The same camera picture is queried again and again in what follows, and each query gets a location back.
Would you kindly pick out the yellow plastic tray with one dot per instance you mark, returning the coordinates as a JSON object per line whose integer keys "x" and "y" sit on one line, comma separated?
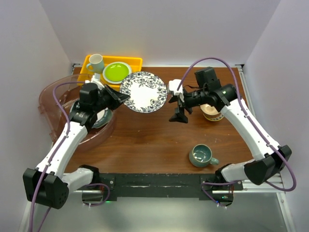
{"x": 134, "y": 62}

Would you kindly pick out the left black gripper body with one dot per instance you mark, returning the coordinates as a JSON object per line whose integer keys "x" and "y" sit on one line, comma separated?
{"x": 105, "y": 100}

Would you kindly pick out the pale green white mug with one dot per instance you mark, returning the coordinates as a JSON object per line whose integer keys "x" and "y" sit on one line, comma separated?
{"x": 96, "y": 63}

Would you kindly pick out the dark floral plate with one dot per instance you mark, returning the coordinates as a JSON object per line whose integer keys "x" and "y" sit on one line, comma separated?
{"x": 148, "y": 93}

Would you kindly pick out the lime green plate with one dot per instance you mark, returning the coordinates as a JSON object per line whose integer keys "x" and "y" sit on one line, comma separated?
{"x": 116, "y": 72}

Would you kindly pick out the clear pink plastic bin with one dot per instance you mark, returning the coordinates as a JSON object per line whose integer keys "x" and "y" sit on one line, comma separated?
{"x": 67, "y": 93}

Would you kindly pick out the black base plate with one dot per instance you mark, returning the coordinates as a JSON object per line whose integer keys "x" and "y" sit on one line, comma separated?
{"x": 167, "y": 186}

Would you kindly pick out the teal ceramic mug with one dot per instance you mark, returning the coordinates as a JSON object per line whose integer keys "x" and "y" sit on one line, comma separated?
{"x": 201, "y": 156}

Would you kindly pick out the cream patterned bowl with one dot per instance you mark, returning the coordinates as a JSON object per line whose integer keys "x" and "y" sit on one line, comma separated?
{"x": 210, "y": 113}

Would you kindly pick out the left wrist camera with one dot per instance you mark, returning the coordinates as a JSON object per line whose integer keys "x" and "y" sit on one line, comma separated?
{"x": 96, "y": 80}

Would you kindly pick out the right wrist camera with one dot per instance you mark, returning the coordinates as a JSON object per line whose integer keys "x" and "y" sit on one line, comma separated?
{"x": 175, "y": 88}

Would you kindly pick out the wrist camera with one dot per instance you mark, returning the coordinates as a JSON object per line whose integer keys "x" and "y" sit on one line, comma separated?
{"x": 175, "y": 88}
{"x": 96, "y": 80}

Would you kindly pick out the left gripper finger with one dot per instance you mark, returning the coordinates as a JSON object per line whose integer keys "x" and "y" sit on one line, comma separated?
{"x": 108, "y": 91}
{"x": 121, "y": 98}

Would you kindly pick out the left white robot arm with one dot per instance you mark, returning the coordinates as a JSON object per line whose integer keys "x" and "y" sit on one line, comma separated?
{"x": 46, "y": 184}

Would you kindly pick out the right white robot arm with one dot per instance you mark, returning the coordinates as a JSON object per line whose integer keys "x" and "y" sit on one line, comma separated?
{"x": 268, "y": 155}

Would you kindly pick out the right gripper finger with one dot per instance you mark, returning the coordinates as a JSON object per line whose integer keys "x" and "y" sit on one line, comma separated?
{"x": 179, "y": 116}
{"x": 174, "y": 98}

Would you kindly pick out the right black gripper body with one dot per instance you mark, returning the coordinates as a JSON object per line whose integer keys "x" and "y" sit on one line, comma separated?
{"x": 195, "y": 99}

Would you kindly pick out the green rim lettered plate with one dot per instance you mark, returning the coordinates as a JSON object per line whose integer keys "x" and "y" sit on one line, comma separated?
{"x": 103, "y": 118}

